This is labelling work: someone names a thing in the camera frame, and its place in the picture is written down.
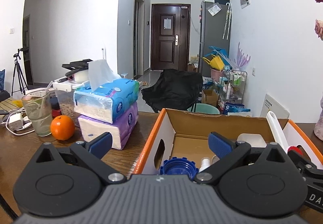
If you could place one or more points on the black folding chair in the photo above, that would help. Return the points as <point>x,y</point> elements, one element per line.
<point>176,90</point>

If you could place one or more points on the white pole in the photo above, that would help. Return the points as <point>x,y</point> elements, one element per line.
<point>103,54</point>

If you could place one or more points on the white spray bottle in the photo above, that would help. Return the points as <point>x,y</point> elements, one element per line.
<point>204,164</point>

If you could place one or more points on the pet water feeder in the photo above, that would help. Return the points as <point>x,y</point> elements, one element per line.
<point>125,75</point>

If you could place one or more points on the red printed cardboard box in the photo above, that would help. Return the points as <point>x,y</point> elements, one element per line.
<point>191,123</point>

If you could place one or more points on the black device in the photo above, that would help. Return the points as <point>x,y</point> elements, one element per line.
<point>75,64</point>

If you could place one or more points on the white folded umbrella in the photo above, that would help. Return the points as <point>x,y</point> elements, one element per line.
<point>227,21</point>

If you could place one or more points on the small cardboard box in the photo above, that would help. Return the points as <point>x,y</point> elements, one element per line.
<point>210,97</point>

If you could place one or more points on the purple clothes hangers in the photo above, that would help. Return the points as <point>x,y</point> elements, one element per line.
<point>242,58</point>

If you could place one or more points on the clear plastic bag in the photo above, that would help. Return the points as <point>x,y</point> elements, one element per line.
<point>214,9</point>

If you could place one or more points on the grey refrigerator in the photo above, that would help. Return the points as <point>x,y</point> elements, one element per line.
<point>214,34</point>

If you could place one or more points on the orange fruit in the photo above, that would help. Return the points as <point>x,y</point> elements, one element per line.
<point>62,128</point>

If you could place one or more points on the blue bottle cap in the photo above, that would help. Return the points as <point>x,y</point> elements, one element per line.
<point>176,167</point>

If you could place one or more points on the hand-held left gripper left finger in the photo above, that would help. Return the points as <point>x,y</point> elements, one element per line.
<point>101,144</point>

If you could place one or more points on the dark red box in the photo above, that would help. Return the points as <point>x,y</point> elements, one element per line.
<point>55,107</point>

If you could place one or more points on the green plastic basin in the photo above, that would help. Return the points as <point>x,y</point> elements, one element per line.
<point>207,109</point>

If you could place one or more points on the red and white lint brush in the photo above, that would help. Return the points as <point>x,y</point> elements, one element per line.
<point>276,130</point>

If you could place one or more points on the white leaning board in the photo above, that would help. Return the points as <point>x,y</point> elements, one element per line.
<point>277,107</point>

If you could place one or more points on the camera tripod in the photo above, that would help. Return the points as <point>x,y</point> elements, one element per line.
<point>19,75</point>

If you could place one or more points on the dark brown entrance door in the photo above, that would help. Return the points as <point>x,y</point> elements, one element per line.
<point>169,47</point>

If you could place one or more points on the pink bucket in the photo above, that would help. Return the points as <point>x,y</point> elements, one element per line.
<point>216,74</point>

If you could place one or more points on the flat white box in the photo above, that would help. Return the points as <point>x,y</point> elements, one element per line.
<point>37,92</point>

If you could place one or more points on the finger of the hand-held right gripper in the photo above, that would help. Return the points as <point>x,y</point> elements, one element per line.
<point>307,169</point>

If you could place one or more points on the white square lid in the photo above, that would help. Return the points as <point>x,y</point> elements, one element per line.
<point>252,140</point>

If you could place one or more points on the white bottle cap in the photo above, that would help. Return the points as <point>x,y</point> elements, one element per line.
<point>215,159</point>

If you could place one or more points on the white bowl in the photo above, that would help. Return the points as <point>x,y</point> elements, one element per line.
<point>81,77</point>

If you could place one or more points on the yellow dustpan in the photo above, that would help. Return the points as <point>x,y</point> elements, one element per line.
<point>217,61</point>

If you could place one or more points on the pink ceramic vase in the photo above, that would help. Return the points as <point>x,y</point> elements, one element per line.
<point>319,120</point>

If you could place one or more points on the interior door frame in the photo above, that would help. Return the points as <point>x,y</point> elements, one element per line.
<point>138,37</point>

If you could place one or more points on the blue tissue pack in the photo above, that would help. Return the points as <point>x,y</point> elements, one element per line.
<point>118,102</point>

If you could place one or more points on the wooden slat bench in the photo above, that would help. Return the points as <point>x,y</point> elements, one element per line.
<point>10,105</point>

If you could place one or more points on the metal storage rack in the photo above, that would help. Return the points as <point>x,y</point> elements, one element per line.
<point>233,87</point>

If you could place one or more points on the clear food container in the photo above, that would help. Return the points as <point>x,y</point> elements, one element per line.
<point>65,105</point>

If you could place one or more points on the blue and white bag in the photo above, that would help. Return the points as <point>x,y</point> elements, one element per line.
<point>237,110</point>

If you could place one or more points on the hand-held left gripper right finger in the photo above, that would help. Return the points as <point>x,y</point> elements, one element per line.
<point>220,144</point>

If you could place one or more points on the purple tissue pack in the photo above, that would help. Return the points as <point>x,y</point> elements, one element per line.
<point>121,130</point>

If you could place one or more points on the glass cup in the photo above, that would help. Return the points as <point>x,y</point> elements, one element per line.
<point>39,117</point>

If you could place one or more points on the blue plastic item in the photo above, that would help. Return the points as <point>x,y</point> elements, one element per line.
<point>219,51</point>

